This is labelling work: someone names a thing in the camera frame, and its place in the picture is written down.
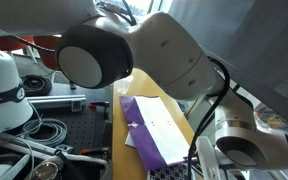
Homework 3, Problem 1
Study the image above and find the purple folder with white inside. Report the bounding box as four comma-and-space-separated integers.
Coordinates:
118, 95, 192, 172

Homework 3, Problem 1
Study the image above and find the clear plastic cup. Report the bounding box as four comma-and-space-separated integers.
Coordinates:
116, 77, 134, 96

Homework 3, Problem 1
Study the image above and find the red black clamp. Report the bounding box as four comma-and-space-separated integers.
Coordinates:
78, 146, 112, 158
88, 100, 112, 121

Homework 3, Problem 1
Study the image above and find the white paper sheet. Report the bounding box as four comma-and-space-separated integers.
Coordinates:
124, 131, 137, 149

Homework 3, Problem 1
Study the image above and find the black white marker board sheet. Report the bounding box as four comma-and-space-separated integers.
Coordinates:
146, 161, 194, 180

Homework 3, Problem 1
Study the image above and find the aluminium extrusion bar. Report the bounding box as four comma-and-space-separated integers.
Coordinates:
25, 94, 88, 111

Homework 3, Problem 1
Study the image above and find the orange chair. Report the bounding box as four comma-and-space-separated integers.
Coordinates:
0, 35, 35, 52
33, 34, 62, 72

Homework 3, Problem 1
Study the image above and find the round metal gadget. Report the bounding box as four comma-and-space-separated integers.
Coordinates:
30, 160, 60, 180

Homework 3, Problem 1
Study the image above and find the black camera stand pole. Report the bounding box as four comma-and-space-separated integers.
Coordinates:
69, 79, 78, 91

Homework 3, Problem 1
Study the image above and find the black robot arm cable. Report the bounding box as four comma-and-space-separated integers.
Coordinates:
186, 55, 232, 180

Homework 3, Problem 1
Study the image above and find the grey metal tube frame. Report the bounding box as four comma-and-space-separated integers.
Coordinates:
0, 133, 110, 180

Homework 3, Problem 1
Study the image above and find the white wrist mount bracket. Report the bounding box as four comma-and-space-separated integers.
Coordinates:
195, 135, 222, 180

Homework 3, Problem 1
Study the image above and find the grey coiled cable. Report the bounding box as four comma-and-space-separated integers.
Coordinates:
18, 118, 68, 148

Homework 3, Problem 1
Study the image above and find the black coiled cable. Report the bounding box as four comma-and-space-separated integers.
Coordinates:
19, 73, 53, 98

